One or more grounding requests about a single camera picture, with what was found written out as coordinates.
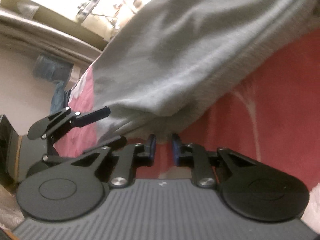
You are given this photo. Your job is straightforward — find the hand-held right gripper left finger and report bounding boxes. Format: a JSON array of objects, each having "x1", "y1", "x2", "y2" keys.
[{"x1": 71, "y1": 134, "x2": 157, "y2": 188}]

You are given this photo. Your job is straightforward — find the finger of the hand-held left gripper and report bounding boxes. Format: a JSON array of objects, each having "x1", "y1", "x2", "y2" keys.
[
  {"x1": 42, "y1": 106, "x2": 111, "y2": 140},
  {"x1": 42, "y1": 135, "x2": 127, "y2": 165}
]

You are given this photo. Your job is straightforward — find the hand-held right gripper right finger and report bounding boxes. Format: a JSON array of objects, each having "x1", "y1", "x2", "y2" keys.
[{"x1": 171, "y1": 133, "x2": 258, "y2": 189}]

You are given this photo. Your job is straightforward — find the folded dark blue clothes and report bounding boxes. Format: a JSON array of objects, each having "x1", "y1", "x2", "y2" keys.
[{"x1": 34, "y1": 54, "x2": 73, "y2": 115}]

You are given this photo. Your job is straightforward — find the pink floral blanket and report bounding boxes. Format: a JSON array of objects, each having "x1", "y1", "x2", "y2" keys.
[{"x1": 54, "y1": 30, "x2": 320, "y2": 230}]

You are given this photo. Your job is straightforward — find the pale pink quilt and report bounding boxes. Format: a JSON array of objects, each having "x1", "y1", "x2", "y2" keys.
[{"x1": 304, "y1": 180, "x2": 320, "y2": 230}]

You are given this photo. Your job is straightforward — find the brown sliding door frame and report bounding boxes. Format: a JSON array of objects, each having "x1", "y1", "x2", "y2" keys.
[{"x1": 0, "y1": 7, "x2": 103, "y2": 64}]

